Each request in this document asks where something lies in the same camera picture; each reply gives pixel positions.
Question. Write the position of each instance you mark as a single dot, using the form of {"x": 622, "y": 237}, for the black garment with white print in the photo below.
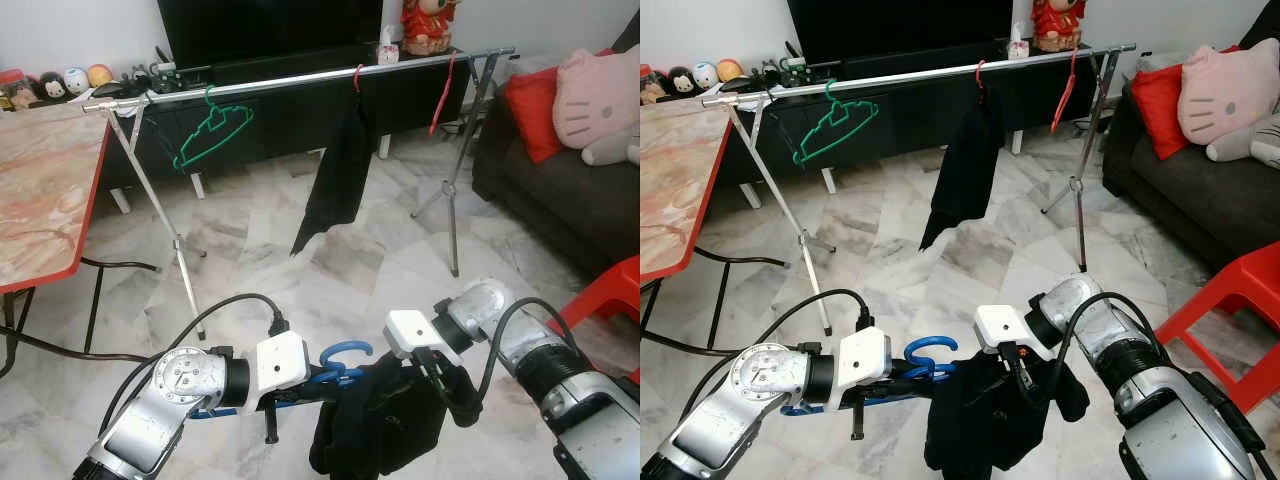
{"x": 985, "y": 420}
{"x": 380, "y": 420}

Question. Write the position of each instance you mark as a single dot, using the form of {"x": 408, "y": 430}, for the black round doll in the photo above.
{"x": 52, "y": 87}
{"x": 681, "y": 82}

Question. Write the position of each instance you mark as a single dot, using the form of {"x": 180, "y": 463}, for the red laughing buddha figurine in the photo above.
{"x": 428, "y": 25}
{"x": 1057, "y": 22}

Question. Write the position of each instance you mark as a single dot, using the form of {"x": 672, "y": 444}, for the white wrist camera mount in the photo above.
{"x": 410, "y": 332}
{"x": 282, "y": 360}
{"x": 1005, "y": 328}
{"x": 865, "y": 355}

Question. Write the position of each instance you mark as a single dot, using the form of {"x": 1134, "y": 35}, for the white tissue box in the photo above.
{"x": 388, "y": 50}
{"x": 1018, "y": 45}

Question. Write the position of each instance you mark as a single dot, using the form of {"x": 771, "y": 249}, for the dark grey fabric sofa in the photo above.
{"x": 1190, "y": 190}
{"x": 560, "y": 200}

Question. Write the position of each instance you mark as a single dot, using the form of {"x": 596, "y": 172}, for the red plastic hanger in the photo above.
{"x": 357, "y": 75}
{"x": 1068, "y": 82}
{"x": 980, "y": 72}
{"x": 446, "y": 85}

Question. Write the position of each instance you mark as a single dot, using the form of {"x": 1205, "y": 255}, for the blue plastic hanger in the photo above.
{"x": 930, "y": 346}
{"x": 345, "y": 350}

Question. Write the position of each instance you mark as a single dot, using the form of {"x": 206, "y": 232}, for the black flat television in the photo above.
{"x": 900, "y": 25}
{"x": 270, "y": 25}

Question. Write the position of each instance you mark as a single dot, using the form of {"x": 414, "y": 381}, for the grey totoro plush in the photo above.
{"x": 615, "y": 150}
{"x": 1250, "y": 145}

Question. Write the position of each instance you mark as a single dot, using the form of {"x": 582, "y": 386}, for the white round doll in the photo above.
{"x": 705, "y": 76}
{"x": 76, "y": 81}

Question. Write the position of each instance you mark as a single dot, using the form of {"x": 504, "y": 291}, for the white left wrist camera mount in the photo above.
{"x": 865, "y": 355}
{"x": 282, "y": 360}

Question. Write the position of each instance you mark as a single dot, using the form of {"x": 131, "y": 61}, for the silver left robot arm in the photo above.
{"x": 745, "y": 400}
{"x": 170, "y": 400}

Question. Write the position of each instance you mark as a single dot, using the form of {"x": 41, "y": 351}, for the red cushion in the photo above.
{"x": 535, "y": 110}
{"x": 1160, "y": 105}

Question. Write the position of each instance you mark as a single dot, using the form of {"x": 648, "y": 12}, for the orange round doll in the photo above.
{"x": 730, "y": 70}
{"x": 100, "y": 75}

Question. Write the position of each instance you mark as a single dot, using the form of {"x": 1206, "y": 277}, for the black television console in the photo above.
{"x": 910, "y": 115}
{"x": 290, "y": 120}

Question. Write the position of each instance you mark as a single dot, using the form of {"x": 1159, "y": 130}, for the pink cat face pillow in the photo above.
{"x": 600, "y": 100}
{"x": 1225, "y": 95}

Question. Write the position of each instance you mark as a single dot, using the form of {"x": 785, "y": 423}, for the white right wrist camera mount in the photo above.
{"x": 410, "y": 332}
{"x": 1005, "y": 328}

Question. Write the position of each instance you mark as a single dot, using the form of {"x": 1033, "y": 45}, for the silver clothes rack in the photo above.
{"x": 920, "y": 74}
{"x": 300, "y": 78}

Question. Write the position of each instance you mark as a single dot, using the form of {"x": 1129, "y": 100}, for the red plastic stool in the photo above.
{"x": 605, "y": 295}
{"x": 1240, "y": 300}

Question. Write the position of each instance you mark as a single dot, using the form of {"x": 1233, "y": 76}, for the glass jar with red lid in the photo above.
{"x": 13, "y": 90}
{"x": 651, "y": 88}

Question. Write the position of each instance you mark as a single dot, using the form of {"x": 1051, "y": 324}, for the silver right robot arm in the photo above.
{"x": 560, "y": 380}
{"x": 1150, "y": 390}

